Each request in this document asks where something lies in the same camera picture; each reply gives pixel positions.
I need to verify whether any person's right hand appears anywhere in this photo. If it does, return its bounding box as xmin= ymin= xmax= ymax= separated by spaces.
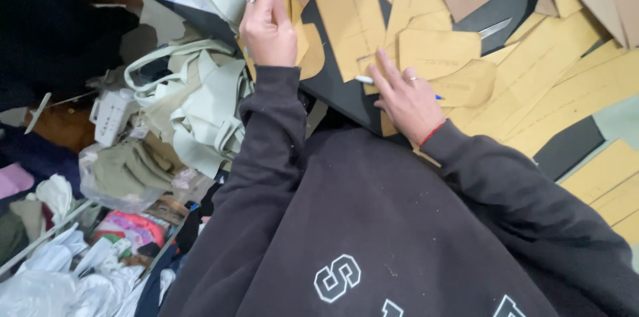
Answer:
xmin=368 ymin=48 xmax=446 ymax=147

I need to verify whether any person's left hand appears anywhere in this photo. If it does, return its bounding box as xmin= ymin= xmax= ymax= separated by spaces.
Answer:
xmin=239 ymin=0 xmax=299 ymax=68

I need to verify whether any white pen with blue tip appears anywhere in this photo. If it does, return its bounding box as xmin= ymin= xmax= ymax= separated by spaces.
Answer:
xmin=354 ymin=75 xmax=445 ymax=101

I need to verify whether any curved yellow pattern piece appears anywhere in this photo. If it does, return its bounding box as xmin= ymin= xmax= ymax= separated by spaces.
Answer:
xmin=428 ymin=59 xmax=498 ymax=108

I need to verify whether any rounded yellow pattern piece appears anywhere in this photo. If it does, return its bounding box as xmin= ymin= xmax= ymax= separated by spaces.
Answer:
xmin=398 ymin=28 xmax=483 ymax=81

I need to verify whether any dark brown sweatshirt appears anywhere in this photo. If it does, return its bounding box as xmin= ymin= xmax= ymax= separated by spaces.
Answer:
xmin=159 ymin=107 xmax=639 ymax=317

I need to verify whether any metal knife blade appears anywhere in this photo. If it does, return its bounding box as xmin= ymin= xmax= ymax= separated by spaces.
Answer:
xmin=478 ymin=17 xmax=514 ymax=41

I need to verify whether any heap of yellow paper patterns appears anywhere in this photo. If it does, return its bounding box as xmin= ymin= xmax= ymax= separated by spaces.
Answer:
xmin=235 ymin=0 xmax=639 ymax=245

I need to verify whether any small black sheet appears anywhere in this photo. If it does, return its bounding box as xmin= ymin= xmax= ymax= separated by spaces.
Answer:
xmin=532 ymin=116 xmax=606 ymax=182

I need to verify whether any plastic bag with olive fabric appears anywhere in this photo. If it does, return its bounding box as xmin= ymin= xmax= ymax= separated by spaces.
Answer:
xmin=78 ymin=138 xmax=216 ymax=214

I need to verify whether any pale green sheet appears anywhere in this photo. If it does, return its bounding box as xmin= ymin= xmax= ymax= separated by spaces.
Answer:
xmin=555 ymin=94 xmax=639 ymax=184

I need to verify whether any heap of black fabric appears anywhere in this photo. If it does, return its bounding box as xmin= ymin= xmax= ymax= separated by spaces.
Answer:
xmin=0 ymin=0 xmax=141 ymax=112

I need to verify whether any brown fabric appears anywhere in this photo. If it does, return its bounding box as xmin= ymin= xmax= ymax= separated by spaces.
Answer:
xmin=24 ymin=102 xmax=97 ymax=154

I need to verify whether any pink patterned packet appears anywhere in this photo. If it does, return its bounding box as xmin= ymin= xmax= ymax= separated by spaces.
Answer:
xmin=91 ymin=209 xmax=169 ymax=254

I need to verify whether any white plastic strip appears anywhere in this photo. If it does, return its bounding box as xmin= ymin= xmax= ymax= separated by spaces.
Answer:
xmin=24 ymin=92 xmax=53 ymax=135

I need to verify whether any navy fabric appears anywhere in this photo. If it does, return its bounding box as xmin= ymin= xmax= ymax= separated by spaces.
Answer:
xmin=0 ymin=124 xmax=85 ymax=199

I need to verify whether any pink fabric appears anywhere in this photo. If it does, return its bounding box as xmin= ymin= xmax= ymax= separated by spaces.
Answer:
xmin=0 ymin=162 xmax=36 ymax=201

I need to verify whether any grey metal rod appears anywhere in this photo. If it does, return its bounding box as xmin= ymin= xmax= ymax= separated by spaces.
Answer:
xmin=0 ymin=199 xmax=97 ymax=276

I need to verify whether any heap of white plastic bags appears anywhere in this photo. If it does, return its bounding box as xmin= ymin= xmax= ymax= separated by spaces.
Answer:
xmin=0 ymin=174 xmax=176 ymax=317

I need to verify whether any red string bracelet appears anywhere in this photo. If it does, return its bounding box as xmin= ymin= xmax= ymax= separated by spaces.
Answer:
xmin=419 ymin=121 xmax=446 ymax=148

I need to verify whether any pile of pale green straps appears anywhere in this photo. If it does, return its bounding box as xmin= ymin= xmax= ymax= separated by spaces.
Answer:
xmin=124 ymin=38 xmax=256 ymax=179

